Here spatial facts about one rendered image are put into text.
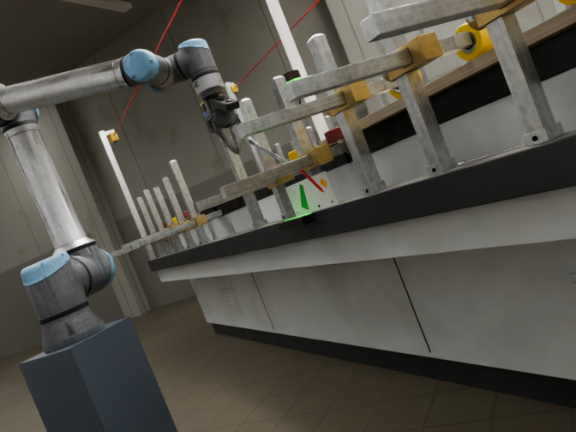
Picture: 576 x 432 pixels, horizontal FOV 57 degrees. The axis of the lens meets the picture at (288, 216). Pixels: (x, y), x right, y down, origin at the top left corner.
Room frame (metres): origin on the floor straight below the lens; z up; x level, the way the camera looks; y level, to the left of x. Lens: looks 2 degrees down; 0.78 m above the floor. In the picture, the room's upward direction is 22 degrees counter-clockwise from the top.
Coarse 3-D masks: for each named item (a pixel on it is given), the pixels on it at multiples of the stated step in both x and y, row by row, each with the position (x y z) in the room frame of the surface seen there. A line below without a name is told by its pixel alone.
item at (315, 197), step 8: (320, 176) 1.49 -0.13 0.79; (296, 184) 1.63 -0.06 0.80; (304, 184) 1.58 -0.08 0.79; (312, 184) 1.54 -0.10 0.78; (320, 184) 1.51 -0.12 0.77; (328, 184) 1.47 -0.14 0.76; (288, 192) 1.69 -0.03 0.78; (296, 192) 1.64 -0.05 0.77; (304, 192) 1.60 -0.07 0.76; (312, 192) 1.56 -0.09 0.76; (320, 192) 1.52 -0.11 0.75; (328, 192) 1.48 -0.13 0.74; (296, 200) 1.66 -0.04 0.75; (312, 200) 1.57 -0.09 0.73; (320, 200) 1.54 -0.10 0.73; (328, 200) 1.50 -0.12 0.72; (336, 200) 1.46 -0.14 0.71; (296, 208) 1.68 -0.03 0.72; (304, 208) 1.63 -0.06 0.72; (312, 208) 1.59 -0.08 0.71; (320, 208) 1.55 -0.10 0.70
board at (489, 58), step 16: (560, 16) 0.95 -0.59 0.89; (528, 32) 1.01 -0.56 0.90; (544, 32) 0.98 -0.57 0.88; (560, 32) 1.00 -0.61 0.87; (528, 48) 1.07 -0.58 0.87; (464, 64) 1.16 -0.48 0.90; (480, 64) 1.13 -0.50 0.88; (496, 64) 1.16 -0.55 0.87; (448, 80) 1.21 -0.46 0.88; (464, 80) 1.22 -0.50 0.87; (432, 96) 1.33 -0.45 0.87; (384, 112) 1.43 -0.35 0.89; (368, 128) 1.57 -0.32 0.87; (288, 160) 1.97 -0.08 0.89
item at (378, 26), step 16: (432, 0) 0.76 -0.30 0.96; (448, 0) 0.77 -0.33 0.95; (464, 0) 0.78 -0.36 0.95; (480, 0) 0.80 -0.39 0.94; (496, 0) 0.81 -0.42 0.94; (512, 0) 0.83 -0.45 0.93; (368, 16) 0.71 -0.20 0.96; (384, 16) 0.71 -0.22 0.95; (400, 16) 0.73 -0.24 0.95; (416, 16) 0.74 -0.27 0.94; (432, 16) 0.75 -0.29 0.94; (448, 16) 0.77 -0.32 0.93; (464, 16) 0.81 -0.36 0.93; (368, 32) 0.72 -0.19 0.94; (384, 32) 0.71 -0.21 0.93; (400, 32) 0.74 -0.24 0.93
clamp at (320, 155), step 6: (312, 150) 1.48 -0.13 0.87; (318, 150) 1.48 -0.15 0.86; (324, 150) 1.49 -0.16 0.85; (300, 156) 1.55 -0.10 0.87; (312, 156) 1.49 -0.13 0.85; (318, 156) 1.47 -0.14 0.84; (324, 156) 1.48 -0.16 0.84; (330, 156) 1.49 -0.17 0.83; (312, 162) 1.50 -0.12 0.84; (318, 162) 1.48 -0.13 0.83; (324, 162) 1.48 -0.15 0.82; (306, 168) 1.54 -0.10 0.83; (312, 168) 1.51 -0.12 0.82
